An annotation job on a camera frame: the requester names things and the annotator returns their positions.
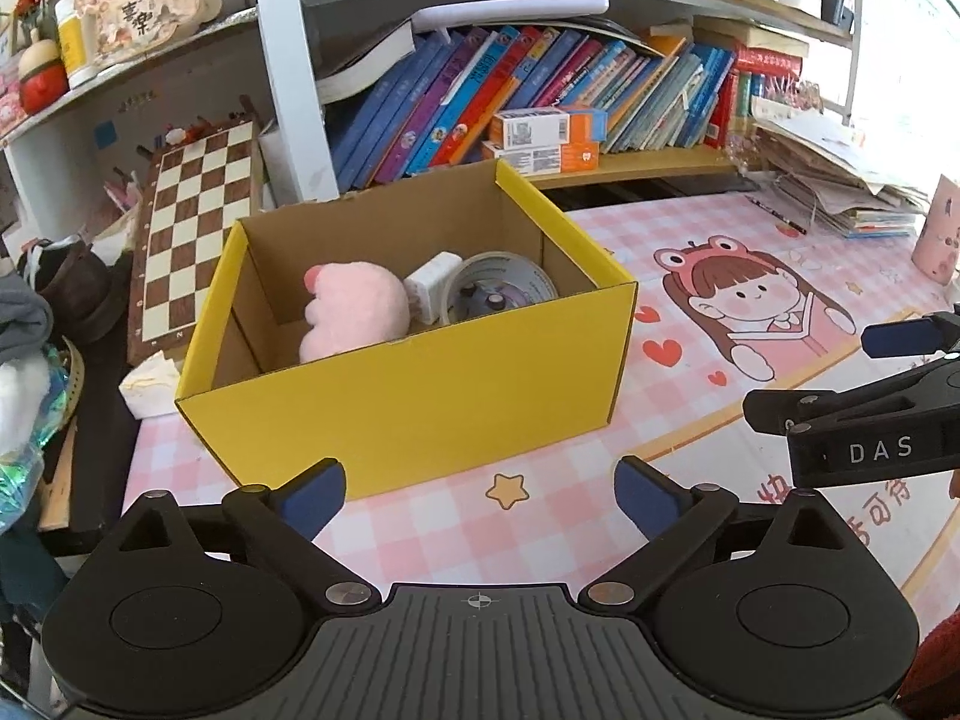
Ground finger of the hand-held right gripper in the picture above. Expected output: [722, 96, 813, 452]
[742, 354, 960, 437]
[861, 313, 960, 361]

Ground chessboard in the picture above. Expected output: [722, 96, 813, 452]
[126, 118, 263, 365]

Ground crumpled white tissue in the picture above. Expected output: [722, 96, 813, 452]
[120, 349, 185, 419]

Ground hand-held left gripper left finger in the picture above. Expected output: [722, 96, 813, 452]
[112, 456, 380, 616]

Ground yellow cardboard box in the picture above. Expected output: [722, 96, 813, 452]
[174, 157, 640, 502]

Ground iridescent plastic bag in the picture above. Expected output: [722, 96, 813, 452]
[0, 337, 83, 533]

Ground row of books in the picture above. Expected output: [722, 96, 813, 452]
[315, 19, 811, 192]

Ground pink printed desk mat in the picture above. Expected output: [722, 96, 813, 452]
[131, 191, 960, 616]

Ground white yellow bottle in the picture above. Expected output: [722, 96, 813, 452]
[54, 0, 102, 87]

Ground pink cup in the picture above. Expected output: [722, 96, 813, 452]
[911, 174, 960, 286]

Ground white flat plastic object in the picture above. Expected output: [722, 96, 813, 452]
[414, 0, 610, 35]

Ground red white ornament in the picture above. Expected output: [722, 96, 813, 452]
[19, 37, 70, 115]

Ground colourful bead branches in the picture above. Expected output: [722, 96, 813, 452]
[757, 71, 822, 110]

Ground grey toy car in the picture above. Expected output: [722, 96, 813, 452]
[459, 279, 530, 316]

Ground clear tape roll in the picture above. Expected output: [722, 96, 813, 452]
[439, 251, 560, 325]

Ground cartoon plaque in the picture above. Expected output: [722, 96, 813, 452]
[79, 0, 218, 65]

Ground white charger plug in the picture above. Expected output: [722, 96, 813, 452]
[403, 251, 464, 323]

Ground white wooden bookshelf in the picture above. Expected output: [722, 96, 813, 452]
[0, 0, 860, 241]

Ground pile of papers and booklets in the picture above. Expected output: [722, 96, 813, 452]
[750, 109, 931, 239]

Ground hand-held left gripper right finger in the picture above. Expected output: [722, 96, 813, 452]
[579, 456, 856, 613]

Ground white orange blue carton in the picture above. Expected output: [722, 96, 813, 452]
[491, 106, 608, 151]

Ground red fuzzy cloth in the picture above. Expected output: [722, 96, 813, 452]
[896, 607, 960, 720]

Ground black pencil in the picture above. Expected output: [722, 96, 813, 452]
[746, 195, 809, 235]

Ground dark brown bag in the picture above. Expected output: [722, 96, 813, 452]
[19, 240, 132, 346]

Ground grey cloth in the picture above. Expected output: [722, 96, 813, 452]
[0, 270, 53, 361]

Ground pink plush toy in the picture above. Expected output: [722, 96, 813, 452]
[298, 261, 412, 365]

